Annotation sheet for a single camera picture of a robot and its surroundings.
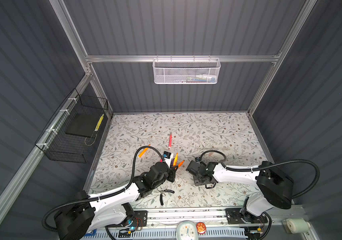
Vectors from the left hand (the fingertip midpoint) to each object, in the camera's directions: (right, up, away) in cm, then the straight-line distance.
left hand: (177, 166), depth 80 cm
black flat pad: (-48, +23, -4) cm, 54 cm away
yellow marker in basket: (-41, +24, -3) cm, 48 cm away
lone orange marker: (-22, +5, +18) cm, 29 cm away
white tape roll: (+52, -21, -16) cm, 59 cm away
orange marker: (-1, +4, -3) cm, 5 cm away
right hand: (+13, -10, +6) cm, 17 cm away
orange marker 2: (+2, -1, +12) cm, 12 cm away
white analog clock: (+4, -26, -12) cm, 29 cm away
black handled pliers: (-8, -15, +2) cm, 17 cm away
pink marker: (-4, +12, +24) cm, 27 cm away
